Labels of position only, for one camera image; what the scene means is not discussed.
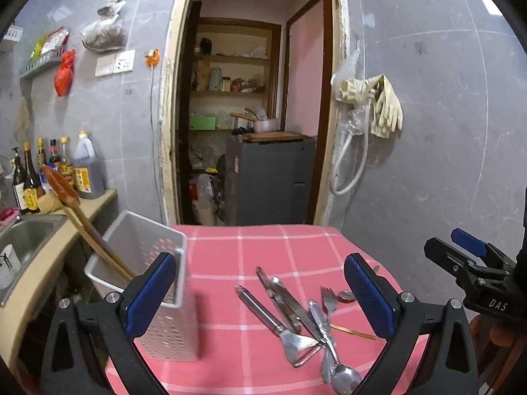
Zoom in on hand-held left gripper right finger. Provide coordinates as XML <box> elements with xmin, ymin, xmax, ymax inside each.
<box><xmin>344</xmin><ymin>252</ymin><xmax>482</xmax><ymax>395</ymax></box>

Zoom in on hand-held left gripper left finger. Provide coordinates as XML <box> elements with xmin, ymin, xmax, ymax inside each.
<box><xmin>41</xmin><ymin>252</ymin><xmax>178</xmax><ymax>395</ymax></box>

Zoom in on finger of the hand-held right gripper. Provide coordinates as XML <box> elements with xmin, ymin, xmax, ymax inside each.
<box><xmin>424</xmin><ymin>236</ymin><xmax>470</xmax><ymax>293</ymax></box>
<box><xmin>450</xmin><ymin>227</ymin><xmax>515</xmax><ymax>268</ymax></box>

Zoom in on white perforated utensil holder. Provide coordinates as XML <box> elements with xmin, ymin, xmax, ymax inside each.
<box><xmin>84</xmin><ymin>210</ymin><xmax>199</xmax><ymax>361</ymax></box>

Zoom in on gold metal chopstick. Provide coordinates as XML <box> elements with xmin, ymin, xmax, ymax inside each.
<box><xmin>329</xmin><ymin>323</ymin><xmax>378</xmax><ymax>341</ymax></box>

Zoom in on steel fork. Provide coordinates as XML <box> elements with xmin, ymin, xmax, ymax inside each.
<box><xmin>319</xmin><ymin>286</ymin><xmax>339</xmax><ymax>383</ymax></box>

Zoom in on large steel spoon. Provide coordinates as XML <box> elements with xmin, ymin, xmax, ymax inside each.
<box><xmin>309</xmin><ymin>300</ymin><xmax>364</xmax><ymax>395</ymax></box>

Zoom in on steel peeler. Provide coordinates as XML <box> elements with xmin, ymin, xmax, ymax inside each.
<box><xmin>236</xmin><ymin>285</ymin><xmax>322</xmax><ymax>368</ymax></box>

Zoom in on person's right hand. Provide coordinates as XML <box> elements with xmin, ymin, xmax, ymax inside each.
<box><xmin>471</xmin><ymin>315</ymin><xmax>523</xmax><ymax>348</ymax></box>

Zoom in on wooden utensil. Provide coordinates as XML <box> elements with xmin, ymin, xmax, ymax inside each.
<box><xmin>62</xmin><ymin>203</ymin><xmax>135</xmax><ymax>283</ymax></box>

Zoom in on beige kitchen counter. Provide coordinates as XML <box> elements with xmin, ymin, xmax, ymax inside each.
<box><xmin>0</xmin><ymin>189</ymin><xmax>118</xmax><ymax>379</ymax></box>

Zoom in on pink checked tablecloth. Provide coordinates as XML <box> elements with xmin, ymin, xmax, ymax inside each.
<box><xmin>105</xmin><ymin>224</ymin><xmax>430</xmax><ymax>395</ymax></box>

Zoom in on steel sink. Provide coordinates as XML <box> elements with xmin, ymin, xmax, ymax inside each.
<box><xmin>0</xmin><ymin>214</ymin><xmax>67</xmax><ymax>307</ymax></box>

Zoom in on tan paper bag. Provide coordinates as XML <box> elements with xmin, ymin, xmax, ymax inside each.
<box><xmin>40</xmin><ymin>193</ymin><xmax>63</xmax><ymax>215</ymax></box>

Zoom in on large soy sauce jug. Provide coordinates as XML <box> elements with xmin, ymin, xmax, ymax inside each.
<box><xmin>73</xmin><ymin>131</ymin><xmax>106</xmax><ymax>199</ymax></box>

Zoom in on orange brown sauce packet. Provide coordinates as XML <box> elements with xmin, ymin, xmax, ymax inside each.
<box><xmin>41</xmin><ymin>164</ymin><xmax>80</xmax><ymax>209</ymax></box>

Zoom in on white cup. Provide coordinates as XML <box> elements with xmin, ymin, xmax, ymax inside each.
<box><xmin>0</xmin><ymin>244</ymin><xmax>22</xmax><ymax>291</ymax></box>

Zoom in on grey cabinet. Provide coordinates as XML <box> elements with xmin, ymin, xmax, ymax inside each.
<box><xmin>224</xmin><ymin>136</ymin><xmax>317</xmax><ymax>226</ymax></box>

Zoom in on cream rubber glove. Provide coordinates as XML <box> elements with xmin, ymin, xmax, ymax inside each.
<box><xmin>332</xmin><ymin>76</ymin><xmax>377</xmax><ymax>104</ymax></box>
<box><xmin>370</xmin><ymin>74</ymin><xmax>404</xmax><ymax>139</ymax></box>

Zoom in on dark sauce bottle yellow label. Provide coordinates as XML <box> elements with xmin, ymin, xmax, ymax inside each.
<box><xmin>22</xmin><ymin>142</ymin><xmax>44</xmax><ymax>214</ymax></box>

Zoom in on yellow cap clear bottle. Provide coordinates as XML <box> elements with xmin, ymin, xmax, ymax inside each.
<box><xmin>60</xmin><ymin>137</ymin><xmax>75</xmax><ymax>186</ymax></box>

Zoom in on dark pump bottle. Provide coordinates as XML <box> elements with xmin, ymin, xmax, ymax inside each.
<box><xmin>12</xmin><ymin>147</ymin><xmax>26</xmax><ymax>210</ymax></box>

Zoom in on green box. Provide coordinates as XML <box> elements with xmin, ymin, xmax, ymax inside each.
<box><xmin>189</xmin><ymin>116</ymin><xmax>217</xmax><ymax>131</ymax></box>

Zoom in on wooden cutting board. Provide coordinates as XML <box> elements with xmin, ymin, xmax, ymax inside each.
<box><xmin>242</xmin><ymin>131</ymin><xmax>312</xmax><ymax>143</ymax></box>

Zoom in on dark brown door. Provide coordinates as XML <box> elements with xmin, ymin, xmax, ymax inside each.
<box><xmin>175</xmin><ymin>0</ymin><xmax>203</xmax><ymax>224</ymax></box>

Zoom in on metal pot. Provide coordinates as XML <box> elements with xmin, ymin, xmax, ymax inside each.
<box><xmin>230</xmin><ymin>112</ymin><xmax>280</xmax><ymax>133</ymax></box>

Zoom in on clear plastic bag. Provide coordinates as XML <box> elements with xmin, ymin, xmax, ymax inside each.
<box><xmin>335</xmin><ymin>38</ymin><xmax>374</xmax><ymax>133</ymax></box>

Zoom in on beige rag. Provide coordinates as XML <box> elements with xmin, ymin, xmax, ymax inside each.
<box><xmin>14</xmin><ymin>99</ymin><xmax>32</xmax><ymax>141</ymax></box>

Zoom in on red plastic bag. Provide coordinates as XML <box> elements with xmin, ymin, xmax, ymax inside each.
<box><xmin>54</xmin><ymin>48</ymin><xmax>77</xmax><ymax>98</ymax></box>

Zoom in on wooden shelf unit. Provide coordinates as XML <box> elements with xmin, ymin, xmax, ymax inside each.
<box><xmin>187</xmin><ymin>16</ymin><xmax>283</xmax><ymax>133</ymax></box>

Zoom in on clear bag dark contents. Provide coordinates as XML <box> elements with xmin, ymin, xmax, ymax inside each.
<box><xmin>80</xmin><ymin>17</ymin><xmax>126</xmax><ymax>54</ymax></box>

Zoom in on red white packet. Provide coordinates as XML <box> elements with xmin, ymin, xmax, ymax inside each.
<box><xmin>41</xmin><ymin>27</ymin><xmax>70</xmax><ymax>55</ymax></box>

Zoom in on grey white hanging bag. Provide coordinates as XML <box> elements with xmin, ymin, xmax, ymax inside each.
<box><xmin>97</xmin><ymin>0</ymin><xmax>128</xmax><ymax>19</ymax></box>

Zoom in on white hose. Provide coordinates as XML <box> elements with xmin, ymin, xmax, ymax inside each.
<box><xmin>329</xmin><ymin>91</ymin><xmax>378</xmax><ymax>197</ymax></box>

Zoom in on white cable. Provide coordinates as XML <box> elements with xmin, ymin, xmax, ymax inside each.
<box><xmin>149</xmin><ymin>65</ymin><xmax>161</xmax><ymax>215</ymax></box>

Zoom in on wooden door frame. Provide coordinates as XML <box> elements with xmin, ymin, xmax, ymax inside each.
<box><xmin>158</xmin><ymin>0</ymin><xmax>351</xmax><ymax>228</ymax></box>

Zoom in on white wall switch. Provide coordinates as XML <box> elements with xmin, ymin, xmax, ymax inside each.
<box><xmin>96</xmin><ymin>55</ymin><xmax>116</xmax><ymax>78</ymax></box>

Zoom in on white wall socket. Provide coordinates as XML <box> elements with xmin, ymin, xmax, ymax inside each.
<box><xmin>114</xmin><ymin>49</ymin><xmax>136</xmax><ymax>73</ymax></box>

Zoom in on metal wall rack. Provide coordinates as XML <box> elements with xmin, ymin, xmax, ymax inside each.
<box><xmin>18</xmin><ymin>47</ymin><xmax>69</xmax><ymax>79</ymax></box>

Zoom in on white wall basket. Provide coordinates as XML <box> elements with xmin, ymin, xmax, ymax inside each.
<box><xmin>0</xmin><ymin>25</ymin><xmax>25</xmax><ymax>52</ymax></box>

